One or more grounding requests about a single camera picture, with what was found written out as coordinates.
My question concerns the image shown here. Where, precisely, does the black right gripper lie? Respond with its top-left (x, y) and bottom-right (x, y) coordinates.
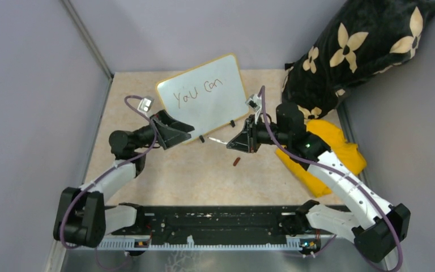
top-left (227, 114), bottom-right (290, 154)

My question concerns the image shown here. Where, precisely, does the red marker cap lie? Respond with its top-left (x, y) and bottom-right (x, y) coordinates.
top-left (233, 157), bottom-right (241, 167)

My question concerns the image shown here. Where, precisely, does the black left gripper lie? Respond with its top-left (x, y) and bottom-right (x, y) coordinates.
top-left (133, 109), bottom-right (194, 150)

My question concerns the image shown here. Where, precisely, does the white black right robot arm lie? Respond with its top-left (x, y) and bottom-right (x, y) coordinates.
top-left (227, 100), bottom-right (411, 266)

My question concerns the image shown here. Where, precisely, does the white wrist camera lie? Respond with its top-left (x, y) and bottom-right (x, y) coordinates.
top-left (245, 94), bottom-right (262, 116)
top-left (138, 96), bottom-right (155, 113)

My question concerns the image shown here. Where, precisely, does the black floral pillow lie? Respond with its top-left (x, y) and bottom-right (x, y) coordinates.
top-left (281, 1), bottom-right (435, 121)

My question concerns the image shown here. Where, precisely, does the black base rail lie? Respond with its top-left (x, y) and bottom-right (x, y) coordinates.
top-left (112, 205), bottom-right (328, 246)

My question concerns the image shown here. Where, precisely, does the white marker pen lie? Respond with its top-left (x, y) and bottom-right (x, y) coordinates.
top-left (208, 137), bottom-right (228, 145)

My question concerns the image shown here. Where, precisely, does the yellow cloth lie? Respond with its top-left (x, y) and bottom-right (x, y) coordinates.
top-left (275, 120), bottom-right (367, 198)

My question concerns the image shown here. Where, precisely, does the yellow framed whiteboard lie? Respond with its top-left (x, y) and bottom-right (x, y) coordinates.
top-left (155, 53), bottom-right (250, 141)

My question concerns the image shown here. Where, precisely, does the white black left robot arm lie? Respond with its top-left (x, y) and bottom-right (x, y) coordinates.
top-left (53, 110), bottom-right (195, 249)

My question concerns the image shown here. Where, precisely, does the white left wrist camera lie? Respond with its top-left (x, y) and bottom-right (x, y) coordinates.
top-left (138, 96), bottom-right (155, 113)

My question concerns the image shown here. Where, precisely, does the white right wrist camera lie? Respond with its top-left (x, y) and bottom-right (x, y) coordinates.
top-left (245, 94), bottom-right (262, 116)

